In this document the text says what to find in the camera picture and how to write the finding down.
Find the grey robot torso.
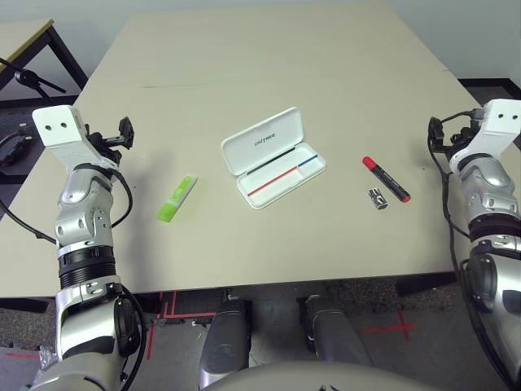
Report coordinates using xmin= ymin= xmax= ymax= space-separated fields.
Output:
xmin=195 ymin=360 xmax=453 ymax=391

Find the black tripod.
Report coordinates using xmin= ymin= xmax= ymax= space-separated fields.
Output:
xmin=0 ymin=56 xmax=67 ymax=99

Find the black left wrist camera cable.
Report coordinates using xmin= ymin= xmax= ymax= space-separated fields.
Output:
xmin=0 ymin=162 xmax=134 ymax=245

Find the black table base bar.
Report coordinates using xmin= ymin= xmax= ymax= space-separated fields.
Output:
xmin=0 ymin=297 xmax=55 ymax=314

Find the black marker with red cap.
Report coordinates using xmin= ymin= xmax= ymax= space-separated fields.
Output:
xmin=361 ymin=156 xmax=412 ymax=204

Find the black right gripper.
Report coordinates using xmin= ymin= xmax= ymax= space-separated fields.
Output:
xmin=429 ymin=116 xmax=475 ymax=155

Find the grey left robot leg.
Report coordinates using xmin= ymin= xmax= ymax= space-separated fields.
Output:
xmin=198 ymin=299 xmax=250 ymax=390

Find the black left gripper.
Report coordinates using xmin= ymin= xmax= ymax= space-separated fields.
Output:
xmin=85 ymin=116 xmax=136 ymax=165

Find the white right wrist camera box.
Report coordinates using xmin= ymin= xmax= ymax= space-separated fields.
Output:
xmin=449 ymin=99 xmax=521 ymax=164

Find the small black silver clip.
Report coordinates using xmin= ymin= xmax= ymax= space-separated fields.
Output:
xmin=368 ymin=187 xmax=387 ymax=211

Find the white plastic pencil case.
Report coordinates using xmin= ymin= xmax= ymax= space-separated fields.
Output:
xmin=220 ymin=106 xmax=327 ymax=211

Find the grey right robot leg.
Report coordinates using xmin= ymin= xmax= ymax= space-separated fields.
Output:
xmin=299 ymin=295 xmax=374 ymax=367

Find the beige side table black frame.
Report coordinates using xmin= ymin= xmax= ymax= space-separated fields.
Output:
xmin=0 ymin=18 xmax=90 ymax=111

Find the green highlighter pen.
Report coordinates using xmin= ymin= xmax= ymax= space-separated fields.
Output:
xmin=156 ymin=174 xmax=199 ymax=223

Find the grey robot leg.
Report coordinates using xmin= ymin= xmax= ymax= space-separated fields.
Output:
xmin=198 ymin=299 xmax=250 ymax=390
xmin=299 ymin=295 xmax=374 ymax=367

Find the red floor tape cross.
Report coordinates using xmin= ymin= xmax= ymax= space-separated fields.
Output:
xmin=360 ymin=309 xmax=418 ymax=341

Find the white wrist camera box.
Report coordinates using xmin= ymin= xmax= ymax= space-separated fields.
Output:
xmin=32 ymin=104 xmax=119 ymax=170
xmin=449 ymin=99 xmax=521 ymax=164

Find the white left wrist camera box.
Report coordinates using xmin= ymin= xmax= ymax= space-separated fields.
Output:
xmin=32 ymin=104 xmax=119 ymax=170

